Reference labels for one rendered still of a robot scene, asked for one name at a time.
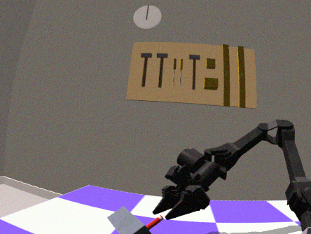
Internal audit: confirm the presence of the dark grey sloped panel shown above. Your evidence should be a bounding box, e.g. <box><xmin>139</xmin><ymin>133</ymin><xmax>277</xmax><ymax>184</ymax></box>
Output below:
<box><xmin>107</xmin><ymin>206</ymin><xmax>152</xmax><ymax>234</ymax></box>

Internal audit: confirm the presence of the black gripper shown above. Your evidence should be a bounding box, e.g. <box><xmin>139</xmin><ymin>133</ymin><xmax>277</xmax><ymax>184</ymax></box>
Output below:
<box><xmin>152</xmin><ymin>172</ymin><xmax>210</xmax><ymax>220</ymax></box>

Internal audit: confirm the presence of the dark red peg with white band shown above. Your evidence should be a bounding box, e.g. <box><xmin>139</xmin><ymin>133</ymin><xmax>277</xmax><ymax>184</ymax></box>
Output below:
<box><xmin>146</xmin><ymin>215</ymin><xmax>164</xmax><ymax>230</ymax></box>

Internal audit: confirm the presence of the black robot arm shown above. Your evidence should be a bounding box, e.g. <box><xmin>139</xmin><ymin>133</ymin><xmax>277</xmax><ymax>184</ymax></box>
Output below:
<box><xmin>165</xmin><ymin>119</ymin><xmax>311</xmax><ymax>232</ymax></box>

